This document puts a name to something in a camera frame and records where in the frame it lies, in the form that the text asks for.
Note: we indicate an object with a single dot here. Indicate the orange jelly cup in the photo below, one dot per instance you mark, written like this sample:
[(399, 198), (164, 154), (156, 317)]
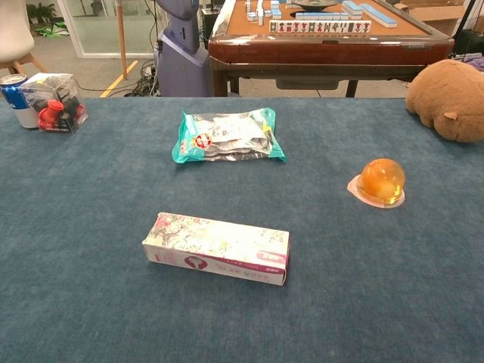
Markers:
[(380, 183)]

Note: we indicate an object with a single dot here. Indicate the floral pink toothpaste box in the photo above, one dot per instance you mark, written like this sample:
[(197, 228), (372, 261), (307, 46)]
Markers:
[(215, 246)]

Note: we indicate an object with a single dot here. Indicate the grey ceramic bowl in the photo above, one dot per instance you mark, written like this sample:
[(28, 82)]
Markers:
[(314, 3)]

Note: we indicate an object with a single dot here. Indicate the clear box with red toy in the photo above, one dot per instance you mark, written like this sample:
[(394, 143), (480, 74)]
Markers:
[(56, 107)]

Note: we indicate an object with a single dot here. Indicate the cardboard box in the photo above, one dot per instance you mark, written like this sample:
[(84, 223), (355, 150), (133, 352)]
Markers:
[(435, 17)]

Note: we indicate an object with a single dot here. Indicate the teal clear snack bag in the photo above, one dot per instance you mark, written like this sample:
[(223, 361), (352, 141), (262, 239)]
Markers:
[(227, 136)]

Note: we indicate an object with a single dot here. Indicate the blue table cloth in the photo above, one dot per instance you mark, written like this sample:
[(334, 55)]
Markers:
[(94, 227)]

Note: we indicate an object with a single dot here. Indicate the brown mahjong table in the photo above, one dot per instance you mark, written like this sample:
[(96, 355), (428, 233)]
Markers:
[(325, 51)]

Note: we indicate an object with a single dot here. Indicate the upright mahjong tile row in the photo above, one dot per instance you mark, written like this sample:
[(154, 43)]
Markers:
[(319, 26)]

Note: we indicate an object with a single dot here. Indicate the short blue mahjong tile row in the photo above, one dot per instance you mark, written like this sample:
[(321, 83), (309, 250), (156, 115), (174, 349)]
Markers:
[(321, 16)]

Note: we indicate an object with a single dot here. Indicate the wooden pole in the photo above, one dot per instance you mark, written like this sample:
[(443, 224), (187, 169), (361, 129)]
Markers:
[(121, 38)]

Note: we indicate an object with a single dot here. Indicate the stacked blue mahjong tiles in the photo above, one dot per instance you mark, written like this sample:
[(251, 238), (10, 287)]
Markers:
[(352, 7)]

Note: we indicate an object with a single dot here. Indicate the long blue mahjong tile row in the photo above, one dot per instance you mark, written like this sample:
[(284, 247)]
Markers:
[(379, 15)]

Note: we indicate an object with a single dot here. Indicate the brown plush toy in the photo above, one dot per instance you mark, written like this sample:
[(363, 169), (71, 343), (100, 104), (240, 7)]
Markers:
[(450, 98)]

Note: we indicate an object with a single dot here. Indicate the blue soda can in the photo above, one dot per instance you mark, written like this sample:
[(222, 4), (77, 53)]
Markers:
[(13, 96)]

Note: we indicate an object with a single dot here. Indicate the green potted plant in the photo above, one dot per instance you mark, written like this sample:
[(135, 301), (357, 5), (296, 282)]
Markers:
[(39, 11)]

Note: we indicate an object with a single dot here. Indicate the black bag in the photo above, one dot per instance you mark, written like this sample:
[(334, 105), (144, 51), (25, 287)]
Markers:
[(469, 42)]

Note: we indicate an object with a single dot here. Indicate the white chair with wooden legs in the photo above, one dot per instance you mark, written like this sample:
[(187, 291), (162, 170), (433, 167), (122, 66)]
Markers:
[(13, 30)]

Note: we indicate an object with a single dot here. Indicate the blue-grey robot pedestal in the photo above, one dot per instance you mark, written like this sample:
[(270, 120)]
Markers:
[(181, 60)]

